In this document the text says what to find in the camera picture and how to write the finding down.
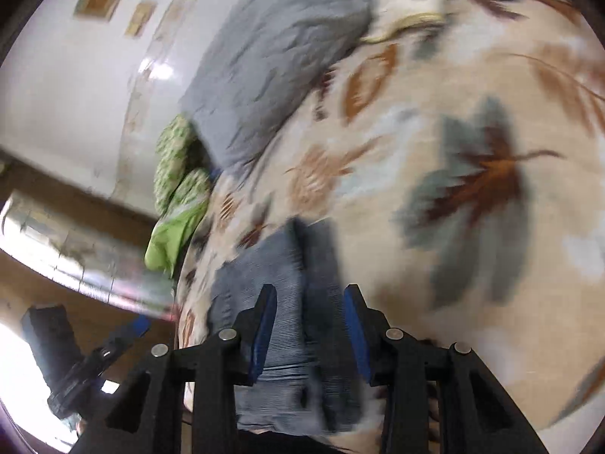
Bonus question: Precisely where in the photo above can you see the grey denim pants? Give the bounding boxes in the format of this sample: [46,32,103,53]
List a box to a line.
[207,218,371,435]

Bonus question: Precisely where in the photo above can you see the brown wooden glass door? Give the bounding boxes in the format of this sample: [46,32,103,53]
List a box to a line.
[1,154,175,452]

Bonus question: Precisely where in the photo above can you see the green patterned quilt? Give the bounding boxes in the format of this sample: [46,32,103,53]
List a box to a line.
[144,115,210,276]

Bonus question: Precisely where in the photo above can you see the leaf print bed blanket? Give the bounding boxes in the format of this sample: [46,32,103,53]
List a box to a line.
[177,0,604,453]

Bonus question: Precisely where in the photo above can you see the grey quilted pillow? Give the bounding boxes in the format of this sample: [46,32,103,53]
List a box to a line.
[180,0,374,178]

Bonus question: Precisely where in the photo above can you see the beige wall switch plate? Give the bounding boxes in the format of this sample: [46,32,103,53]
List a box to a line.
[124,0,157,38]

